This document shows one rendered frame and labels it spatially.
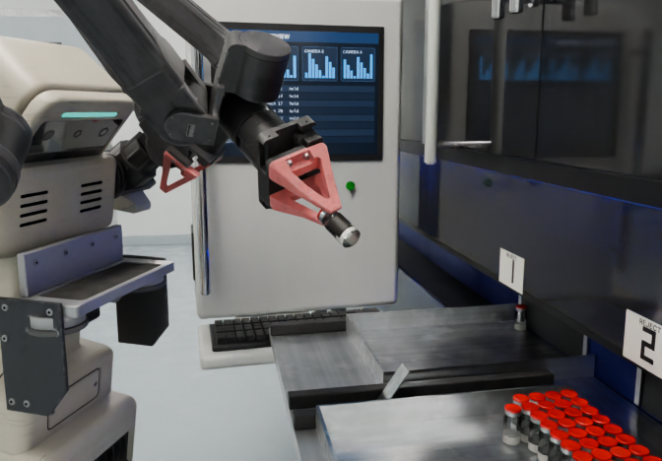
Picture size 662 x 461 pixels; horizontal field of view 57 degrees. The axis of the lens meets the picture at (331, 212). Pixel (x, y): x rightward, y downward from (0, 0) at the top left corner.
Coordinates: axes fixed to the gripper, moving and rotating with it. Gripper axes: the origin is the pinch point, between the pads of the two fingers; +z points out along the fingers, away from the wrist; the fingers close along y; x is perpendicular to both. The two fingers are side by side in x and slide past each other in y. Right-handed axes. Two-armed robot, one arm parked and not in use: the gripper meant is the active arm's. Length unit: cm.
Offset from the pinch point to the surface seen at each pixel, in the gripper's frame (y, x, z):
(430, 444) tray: 28.5, -4.6, 17.9
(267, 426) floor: 201, -25, -60
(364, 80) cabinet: 38, -53, -58
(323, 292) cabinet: 77, -28, -35
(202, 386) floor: 225, -14, -103
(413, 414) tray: 31.2, -6.6, 13.0
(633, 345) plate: 16.9, -28.5, 24.7
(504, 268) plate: 37, -40, 0
